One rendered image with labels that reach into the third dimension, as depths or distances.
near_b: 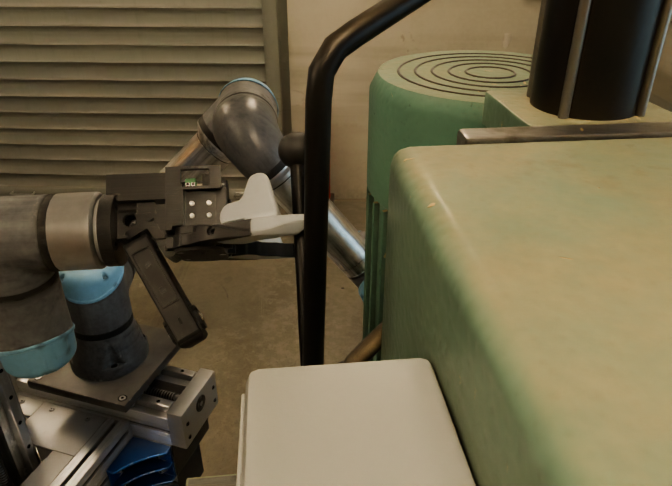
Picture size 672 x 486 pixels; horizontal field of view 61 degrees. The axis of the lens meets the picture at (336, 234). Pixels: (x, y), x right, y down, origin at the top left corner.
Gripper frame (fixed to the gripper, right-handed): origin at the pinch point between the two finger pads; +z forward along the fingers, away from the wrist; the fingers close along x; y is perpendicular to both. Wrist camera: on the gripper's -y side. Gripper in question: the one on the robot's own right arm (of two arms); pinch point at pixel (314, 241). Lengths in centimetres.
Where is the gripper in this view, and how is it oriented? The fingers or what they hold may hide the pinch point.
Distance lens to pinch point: 57.5
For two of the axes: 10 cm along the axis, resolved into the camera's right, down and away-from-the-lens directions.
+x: -0.8, 2.0, 9.8
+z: 9.9, -0.5, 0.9
